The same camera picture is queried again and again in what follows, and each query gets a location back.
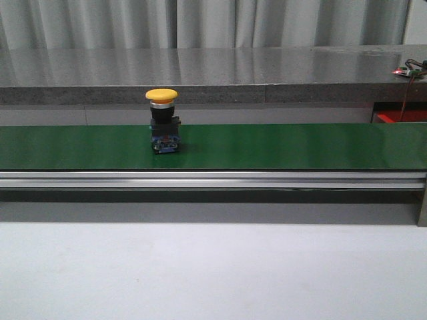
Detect yellow mushroom push button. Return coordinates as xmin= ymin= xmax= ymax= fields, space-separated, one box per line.
xmin=145 ymin=88 xmax=181 ymax=154

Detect grey stone-top counter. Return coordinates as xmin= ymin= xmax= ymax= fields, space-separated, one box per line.
xmin=1 ymin=45 xmax=426 ymax=105

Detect green conveyor belt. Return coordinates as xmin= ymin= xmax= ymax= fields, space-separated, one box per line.
xmin=1 ymin=123 xmax=426 ymax=171

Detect small circuit board red LED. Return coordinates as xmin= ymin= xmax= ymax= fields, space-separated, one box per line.
xmin=392 ymin=66 xmax=422 ymax=78

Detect red bin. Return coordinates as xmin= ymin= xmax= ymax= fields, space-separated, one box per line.
xmin=372 ymin=110 xmax=427 ymax=123

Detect grey pleated curtain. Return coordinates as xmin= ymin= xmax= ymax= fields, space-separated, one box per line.
xmin=1 ymin=1 xmax=410 ymax=49

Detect aluminium conveyor frame rail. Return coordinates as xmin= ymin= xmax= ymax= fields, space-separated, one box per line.
xmin=1 ymin=171 xmax=426 ymax=190

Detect grey conveyor support post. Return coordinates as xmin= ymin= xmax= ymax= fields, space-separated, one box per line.
xmin=416 ymin=183 xmax=427 ymax=227

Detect red and black wires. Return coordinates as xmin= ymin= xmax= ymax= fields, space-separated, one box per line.
xmin=398 ymin=59 xmax=427 ymax=123

